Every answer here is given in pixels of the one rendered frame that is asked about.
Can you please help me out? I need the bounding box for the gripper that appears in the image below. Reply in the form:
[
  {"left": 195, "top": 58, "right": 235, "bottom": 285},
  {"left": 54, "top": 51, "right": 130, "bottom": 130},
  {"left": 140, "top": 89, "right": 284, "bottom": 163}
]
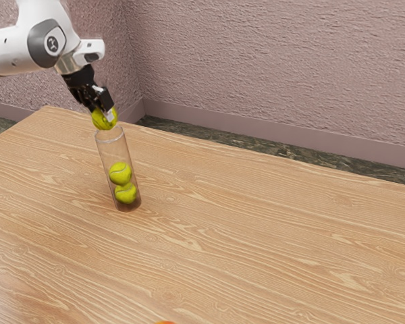
[{"left": 61, "top": 64, "right": 119, "bottom": 124}]

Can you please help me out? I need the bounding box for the yellow-green tennis ball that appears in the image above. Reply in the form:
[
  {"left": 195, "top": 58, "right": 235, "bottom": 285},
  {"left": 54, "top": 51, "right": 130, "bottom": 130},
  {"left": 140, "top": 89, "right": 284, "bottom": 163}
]
[
  {"left": 90, "top": 107, "right": 117, "bottom": 132},
  {"left": 113, "top": 182, "right": 138, "bottom": 205},
  {"left": 108, "top": 162, "right": 134, "bottom": 186}
]

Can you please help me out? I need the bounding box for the clear plastic ball tube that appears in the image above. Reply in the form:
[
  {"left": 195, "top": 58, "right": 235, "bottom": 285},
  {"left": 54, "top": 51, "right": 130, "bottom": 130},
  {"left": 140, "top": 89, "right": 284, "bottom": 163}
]
[{"left": 93, "top": 125, "right": 143, "bottom": 213}]

